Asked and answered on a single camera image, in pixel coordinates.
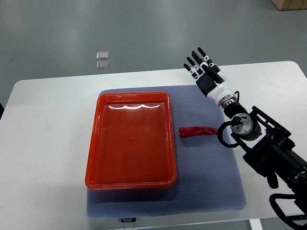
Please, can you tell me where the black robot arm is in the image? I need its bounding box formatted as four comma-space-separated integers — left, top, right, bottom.
217, 99, 307, 230

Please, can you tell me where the white table leg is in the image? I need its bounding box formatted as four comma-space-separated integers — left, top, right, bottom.
249, 219, 263, 230

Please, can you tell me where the red plastic tray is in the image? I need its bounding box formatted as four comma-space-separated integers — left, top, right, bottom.
85, 92, 177, 191

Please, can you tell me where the blue-grey mesh mat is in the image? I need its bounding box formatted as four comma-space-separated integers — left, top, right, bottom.
87, 85, 247, 219

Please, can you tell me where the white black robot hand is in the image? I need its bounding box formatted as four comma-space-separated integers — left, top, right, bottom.
184, 47, 239, 109

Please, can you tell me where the cardboard box corner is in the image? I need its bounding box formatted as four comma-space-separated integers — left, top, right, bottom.
272, 0, 307, 11

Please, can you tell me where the red pepper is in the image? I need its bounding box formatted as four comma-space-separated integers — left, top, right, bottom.
179, 126, 217, 138

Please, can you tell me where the upper metal floor plate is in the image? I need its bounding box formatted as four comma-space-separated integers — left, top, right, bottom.
96, 51, 109, 60

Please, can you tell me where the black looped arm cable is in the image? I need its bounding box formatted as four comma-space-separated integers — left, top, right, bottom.
216, 121, 240, 148

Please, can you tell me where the black table brand label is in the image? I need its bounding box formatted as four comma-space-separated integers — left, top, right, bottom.
121, 218, 136, 223

